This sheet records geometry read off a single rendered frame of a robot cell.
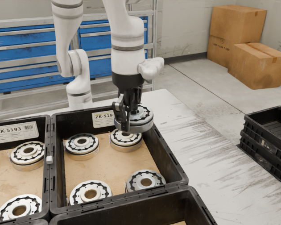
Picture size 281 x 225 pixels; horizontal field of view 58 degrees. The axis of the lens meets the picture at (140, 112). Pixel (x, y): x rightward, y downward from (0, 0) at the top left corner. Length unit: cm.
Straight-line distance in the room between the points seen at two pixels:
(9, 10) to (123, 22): 284
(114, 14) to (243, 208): 67
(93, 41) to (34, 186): 198
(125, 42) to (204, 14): 367
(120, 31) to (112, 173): 40
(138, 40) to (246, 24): 332
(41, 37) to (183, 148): 179
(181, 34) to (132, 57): 348
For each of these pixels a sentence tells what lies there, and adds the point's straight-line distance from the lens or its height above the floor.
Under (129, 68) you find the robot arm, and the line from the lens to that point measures 54.
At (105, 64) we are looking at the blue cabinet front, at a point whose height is 44.
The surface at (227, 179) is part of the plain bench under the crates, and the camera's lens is 96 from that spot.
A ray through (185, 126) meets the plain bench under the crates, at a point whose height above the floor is 70.
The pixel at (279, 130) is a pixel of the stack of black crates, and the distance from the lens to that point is 172.
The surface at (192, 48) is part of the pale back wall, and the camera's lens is 420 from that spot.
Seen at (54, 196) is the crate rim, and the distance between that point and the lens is 58.
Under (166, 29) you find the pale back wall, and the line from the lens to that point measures 385.
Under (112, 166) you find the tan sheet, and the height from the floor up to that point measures 83.
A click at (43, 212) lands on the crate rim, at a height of 93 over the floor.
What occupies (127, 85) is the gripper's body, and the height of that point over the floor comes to 112.
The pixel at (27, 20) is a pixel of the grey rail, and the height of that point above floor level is 93.
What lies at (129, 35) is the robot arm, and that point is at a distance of 53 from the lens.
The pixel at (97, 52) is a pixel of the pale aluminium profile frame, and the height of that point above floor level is 60.
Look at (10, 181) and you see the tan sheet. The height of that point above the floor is 83.
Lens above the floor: 135
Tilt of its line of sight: 31 degrees down
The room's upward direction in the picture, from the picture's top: straight up
